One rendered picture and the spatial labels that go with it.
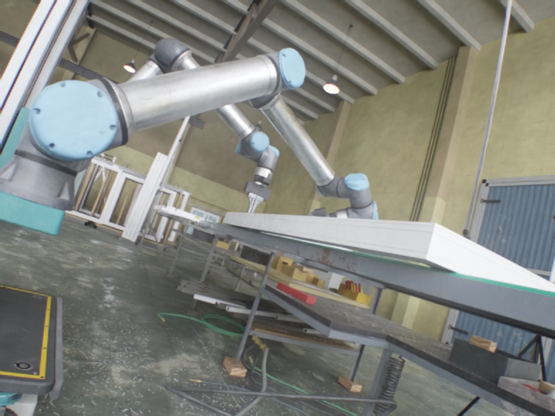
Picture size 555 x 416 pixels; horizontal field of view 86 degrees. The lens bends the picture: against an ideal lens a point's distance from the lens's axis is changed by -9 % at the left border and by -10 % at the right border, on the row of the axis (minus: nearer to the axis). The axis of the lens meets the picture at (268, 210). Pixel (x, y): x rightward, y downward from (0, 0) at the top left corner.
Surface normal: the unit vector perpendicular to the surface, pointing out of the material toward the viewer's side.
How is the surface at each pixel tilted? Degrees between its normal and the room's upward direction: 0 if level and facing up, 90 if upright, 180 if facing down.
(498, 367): 90
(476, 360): 90
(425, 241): 90
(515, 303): 90
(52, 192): 70
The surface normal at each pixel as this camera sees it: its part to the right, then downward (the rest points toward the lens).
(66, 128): 0.57, 0.15
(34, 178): 0.54, -0.28
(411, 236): -0.87, -0.34
